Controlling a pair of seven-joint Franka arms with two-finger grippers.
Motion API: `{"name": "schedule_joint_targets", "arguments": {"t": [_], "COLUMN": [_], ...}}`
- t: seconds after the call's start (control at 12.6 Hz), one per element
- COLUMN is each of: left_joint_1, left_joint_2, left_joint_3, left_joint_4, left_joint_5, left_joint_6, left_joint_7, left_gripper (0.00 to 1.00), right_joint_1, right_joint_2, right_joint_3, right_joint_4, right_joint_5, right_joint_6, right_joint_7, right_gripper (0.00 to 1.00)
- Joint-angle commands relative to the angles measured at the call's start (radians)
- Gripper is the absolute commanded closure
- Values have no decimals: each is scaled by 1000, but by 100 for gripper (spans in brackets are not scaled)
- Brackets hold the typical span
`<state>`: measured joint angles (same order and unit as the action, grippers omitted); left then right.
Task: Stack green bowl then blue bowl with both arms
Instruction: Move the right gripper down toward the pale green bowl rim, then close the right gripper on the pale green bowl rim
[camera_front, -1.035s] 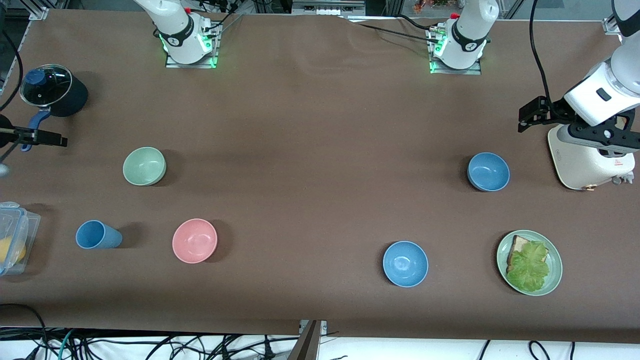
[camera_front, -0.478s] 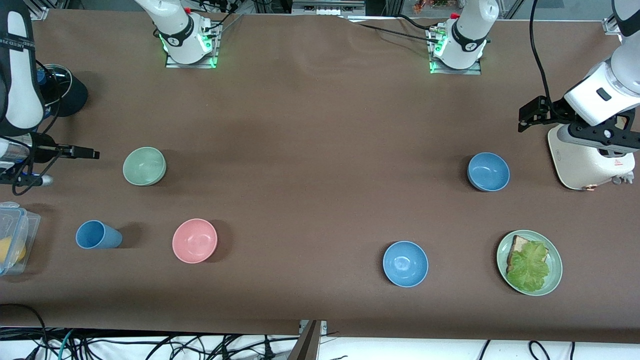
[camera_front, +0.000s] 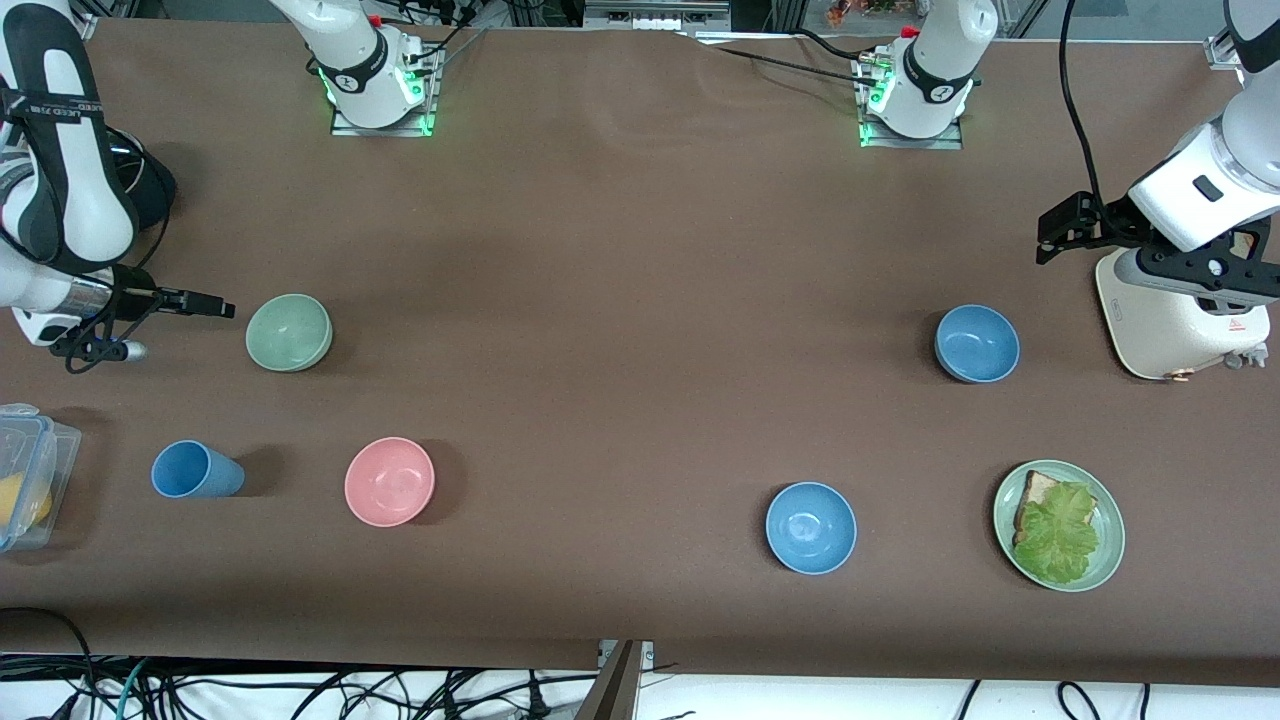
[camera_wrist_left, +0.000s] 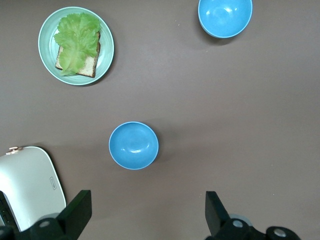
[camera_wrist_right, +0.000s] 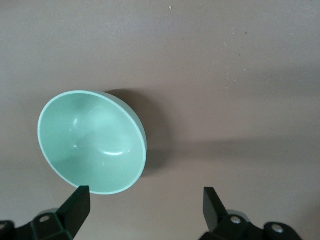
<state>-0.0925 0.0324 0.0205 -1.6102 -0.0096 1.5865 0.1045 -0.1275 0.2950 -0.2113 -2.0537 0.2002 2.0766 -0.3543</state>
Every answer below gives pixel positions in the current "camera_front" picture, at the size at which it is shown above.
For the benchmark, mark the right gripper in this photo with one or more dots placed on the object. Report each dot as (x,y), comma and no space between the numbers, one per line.
(140,300)

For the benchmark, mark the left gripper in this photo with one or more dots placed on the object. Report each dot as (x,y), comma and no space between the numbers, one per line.
(1092,223)

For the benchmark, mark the green bowl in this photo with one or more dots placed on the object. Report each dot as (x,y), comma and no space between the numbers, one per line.
(288,330)

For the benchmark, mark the blue bowl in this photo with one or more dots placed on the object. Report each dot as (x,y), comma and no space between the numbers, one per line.
(977,345)
(811,528)

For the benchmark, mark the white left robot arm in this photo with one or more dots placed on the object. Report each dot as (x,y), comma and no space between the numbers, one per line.
(940,60)

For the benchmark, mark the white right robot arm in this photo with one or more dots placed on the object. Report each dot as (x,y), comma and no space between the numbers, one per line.
(60,150)

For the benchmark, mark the pink bowl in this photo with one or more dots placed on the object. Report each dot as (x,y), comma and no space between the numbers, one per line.
(390,482)

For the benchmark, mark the cream white toaster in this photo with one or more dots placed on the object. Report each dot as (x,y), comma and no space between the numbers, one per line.
(1170,335)

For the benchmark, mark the blue cup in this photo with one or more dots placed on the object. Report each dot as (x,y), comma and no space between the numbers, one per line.
(190,470)

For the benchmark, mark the clear plastic container blue lid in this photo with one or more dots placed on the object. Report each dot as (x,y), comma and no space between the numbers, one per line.
(55,450)

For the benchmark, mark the yellow food in container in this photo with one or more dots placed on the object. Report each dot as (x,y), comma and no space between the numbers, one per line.
(20,500)

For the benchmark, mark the toast slice on plate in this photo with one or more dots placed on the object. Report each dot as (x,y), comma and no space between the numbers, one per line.
(1035,490)

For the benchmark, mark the green lettuce leaf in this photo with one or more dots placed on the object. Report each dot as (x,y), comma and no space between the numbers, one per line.
(1055,535)

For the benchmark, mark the green plate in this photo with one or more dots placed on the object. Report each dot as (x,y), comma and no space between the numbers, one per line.
(1110,560)

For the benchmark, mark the brown table cover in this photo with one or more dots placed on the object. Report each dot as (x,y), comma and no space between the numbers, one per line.
(600,300)

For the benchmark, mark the grey power strip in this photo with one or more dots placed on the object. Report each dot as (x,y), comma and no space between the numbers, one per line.
(655,12)

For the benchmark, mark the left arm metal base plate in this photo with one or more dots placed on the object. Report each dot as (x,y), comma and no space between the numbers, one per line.
(900,143)

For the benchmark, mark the aluminium frame profile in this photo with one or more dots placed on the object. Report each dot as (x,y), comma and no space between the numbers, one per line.
(1225,50)

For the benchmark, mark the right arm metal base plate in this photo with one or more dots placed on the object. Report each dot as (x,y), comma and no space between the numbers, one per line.
(350,128)

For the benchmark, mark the metal table edge bracket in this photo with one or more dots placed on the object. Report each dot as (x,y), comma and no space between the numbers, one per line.
(645,652)

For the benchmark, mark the dark metal post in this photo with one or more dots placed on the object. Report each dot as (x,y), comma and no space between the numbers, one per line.
(610,695)

